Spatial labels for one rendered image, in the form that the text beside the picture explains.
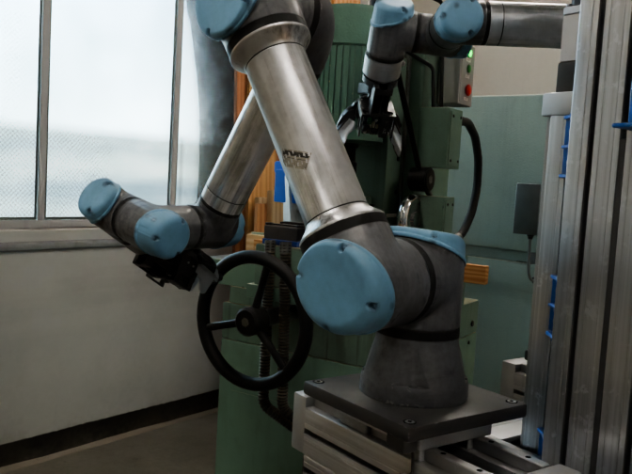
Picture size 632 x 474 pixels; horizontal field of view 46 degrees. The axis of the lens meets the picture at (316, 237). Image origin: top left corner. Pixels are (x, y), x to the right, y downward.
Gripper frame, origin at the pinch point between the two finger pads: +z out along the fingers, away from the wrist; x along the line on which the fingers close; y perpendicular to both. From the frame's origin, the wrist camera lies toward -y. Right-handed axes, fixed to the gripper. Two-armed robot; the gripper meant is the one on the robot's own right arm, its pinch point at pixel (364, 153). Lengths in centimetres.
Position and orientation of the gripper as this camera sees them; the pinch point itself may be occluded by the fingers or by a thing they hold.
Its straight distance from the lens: 162.2
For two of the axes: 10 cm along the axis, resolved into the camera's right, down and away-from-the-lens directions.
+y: 0.7, 6.5, -7.6
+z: -1.1, 7.6, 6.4
